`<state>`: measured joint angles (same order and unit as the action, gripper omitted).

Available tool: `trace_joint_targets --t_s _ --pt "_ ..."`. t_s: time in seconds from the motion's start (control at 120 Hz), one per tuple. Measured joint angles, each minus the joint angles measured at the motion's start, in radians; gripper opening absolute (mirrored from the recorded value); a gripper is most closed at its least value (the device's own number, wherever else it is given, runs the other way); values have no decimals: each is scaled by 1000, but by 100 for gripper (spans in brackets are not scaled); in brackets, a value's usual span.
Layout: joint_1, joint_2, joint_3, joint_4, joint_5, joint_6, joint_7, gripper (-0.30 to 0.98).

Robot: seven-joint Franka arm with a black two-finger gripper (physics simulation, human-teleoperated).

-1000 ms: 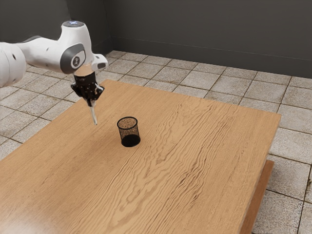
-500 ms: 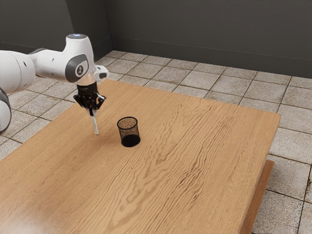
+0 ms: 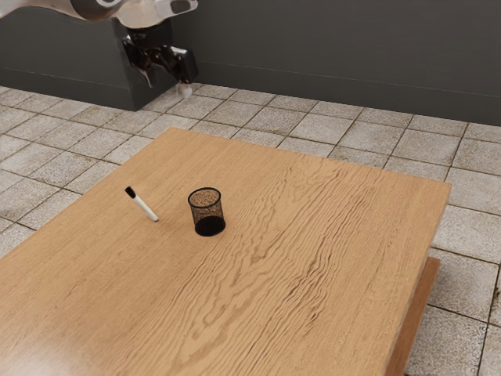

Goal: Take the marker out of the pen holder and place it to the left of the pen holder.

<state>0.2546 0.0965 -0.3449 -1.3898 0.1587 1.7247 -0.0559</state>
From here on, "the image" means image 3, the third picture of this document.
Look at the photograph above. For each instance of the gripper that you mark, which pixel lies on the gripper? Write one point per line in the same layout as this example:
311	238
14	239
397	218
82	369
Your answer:
150	36

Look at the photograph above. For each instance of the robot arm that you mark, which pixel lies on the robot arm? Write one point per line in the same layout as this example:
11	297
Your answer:
133	11

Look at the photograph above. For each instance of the white marker pen black cap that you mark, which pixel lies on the white marker pen black cap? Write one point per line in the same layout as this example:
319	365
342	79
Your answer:
141	204

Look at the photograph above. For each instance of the black mesh pen holder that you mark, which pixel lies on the black mesh pen holder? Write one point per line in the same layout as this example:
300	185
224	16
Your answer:
206	213

